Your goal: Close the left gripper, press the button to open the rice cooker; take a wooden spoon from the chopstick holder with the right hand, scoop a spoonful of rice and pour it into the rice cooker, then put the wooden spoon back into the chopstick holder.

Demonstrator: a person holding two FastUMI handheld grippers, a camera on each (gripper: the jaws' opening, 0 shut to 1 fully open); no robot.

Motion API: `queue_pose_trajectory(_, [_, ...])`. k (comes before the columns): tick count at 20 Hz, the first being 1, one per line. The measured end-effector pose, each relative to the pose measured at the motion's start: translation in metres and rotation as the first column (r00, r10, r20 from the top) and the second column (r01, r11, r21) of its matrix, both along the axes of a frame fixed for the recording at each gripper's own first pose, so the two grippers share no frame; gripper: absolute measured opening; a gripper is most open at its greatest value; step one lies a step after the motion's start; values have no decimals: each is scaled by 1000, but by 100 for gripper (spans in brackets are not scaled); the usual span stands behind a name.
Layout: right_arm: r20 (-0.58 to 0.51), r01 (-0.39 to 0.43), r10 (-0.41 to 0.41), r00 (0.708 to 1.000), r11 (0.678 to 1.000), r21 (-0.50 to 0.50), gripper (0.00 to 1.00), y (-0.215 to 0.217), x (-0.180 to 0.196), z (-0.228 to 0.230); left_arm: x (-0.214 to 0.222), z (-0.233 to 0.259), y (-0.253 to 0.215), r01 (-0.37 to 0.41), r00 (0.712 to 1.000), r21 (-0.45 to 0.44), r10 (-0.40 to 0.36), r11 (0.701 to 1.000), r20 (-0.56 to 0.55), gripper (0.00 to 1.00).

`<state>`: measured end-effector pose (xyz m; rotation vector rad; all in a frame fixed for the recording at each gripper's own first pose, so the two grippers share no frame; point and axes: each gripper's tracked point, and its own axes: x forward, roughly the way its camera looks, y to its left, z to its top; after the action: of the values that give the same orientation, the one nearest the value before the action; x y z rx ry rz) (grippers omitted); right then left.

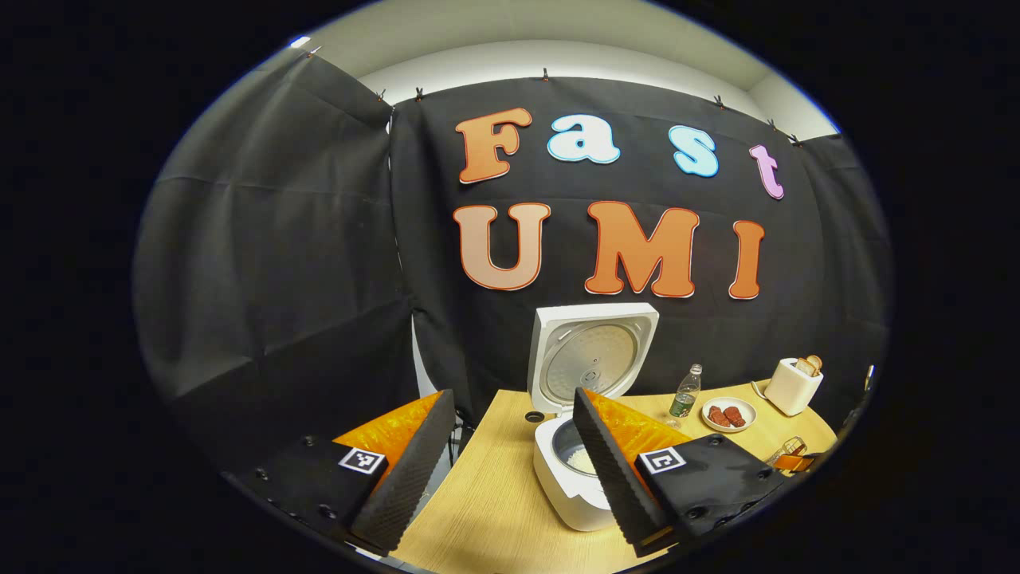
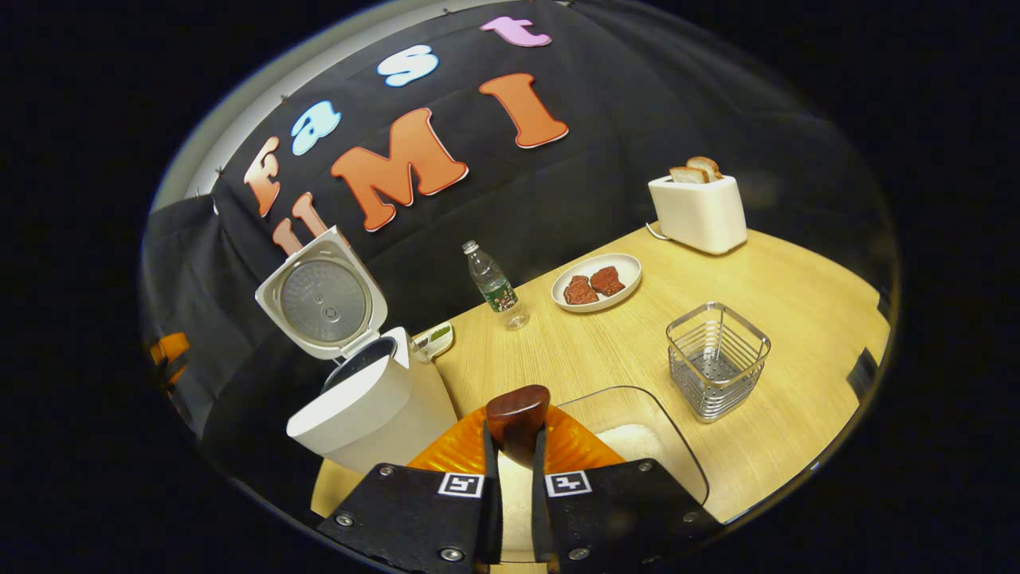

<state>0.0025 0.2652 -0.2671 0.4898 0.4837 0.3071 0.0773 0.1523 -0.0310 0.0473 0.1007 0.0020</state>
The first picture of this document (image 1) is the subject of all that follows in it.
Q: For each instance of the white round plate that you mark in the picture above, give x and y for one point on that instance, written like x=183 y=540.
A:
x=729 y=429

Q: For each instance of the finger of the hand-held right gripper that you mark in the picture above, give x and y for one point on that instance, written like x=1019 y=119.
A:
x=795 y=462

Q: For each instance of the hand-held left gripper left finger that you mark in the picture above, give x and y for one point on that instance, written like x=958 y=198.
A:
x=410 y=478

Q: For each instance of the clear water bottle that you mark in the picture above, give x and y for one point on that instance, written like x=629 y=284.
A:
x=685 y=399

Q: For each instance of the toast slice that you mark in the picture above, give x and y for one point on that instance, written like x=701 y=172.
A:
x=805 y=368
x=815 y=363

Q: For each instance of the white rice cooker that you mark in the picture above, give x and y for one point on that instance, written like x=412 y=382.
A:
x=590 y=359

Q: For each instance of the red meat piece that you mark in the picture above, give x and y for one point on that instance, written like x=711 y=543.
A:
x=735 y=416
x=717 y=416

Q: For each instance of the white toaster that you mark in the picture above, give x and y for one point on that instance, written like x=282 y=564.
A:
x=789 y=391

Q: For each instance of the black backdrop cloth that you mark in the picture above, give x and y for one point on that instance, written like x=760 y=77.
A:
x=279 y=279

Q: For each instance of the white rice heap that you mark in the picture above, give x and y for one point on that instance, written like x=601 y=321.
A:
x=582 y=460

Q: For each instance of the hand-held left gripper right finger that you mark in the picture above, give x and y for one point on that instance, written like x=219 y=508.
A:
x=613 y=478

